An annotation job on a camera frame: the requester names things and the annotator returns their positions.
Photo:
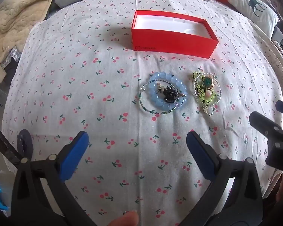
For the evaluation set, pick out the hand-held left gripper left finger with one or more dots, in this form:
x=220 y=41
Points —
x=73 y=156

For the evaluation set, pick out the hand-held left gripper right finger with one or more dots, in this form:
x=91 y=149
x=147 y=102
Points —
x=201 y=157

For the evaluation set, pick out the gold framed green gem pendant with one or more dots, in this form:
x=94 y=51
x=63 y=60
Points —
x=207 y=82

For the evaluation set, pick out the black bead charm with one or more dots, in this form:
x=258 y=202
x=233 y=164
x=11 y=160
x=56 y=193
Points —
x=168 y=94

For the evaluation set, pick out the red cardboard box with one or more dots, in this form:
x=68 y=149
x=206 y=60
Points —
x=174 y=43

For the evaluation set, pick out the person's left hand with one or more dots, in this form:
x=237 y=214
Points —
x=123 y=220

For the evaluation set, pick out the cherry print bedsheet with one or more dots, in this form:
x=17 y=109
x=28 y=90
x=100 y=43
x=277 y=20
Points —
x=85 y=75

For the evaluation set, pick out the white deer print pillow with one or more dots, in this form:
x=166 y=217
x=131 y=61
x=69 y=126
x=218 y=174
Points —
x=252 y=9

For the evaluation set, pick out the plaid cloth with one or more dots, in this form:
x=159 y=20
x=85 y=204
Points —
x=11 y=56

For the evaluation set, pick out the beige quilted blanket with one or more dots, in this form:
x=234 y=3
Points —
x=18 y=16

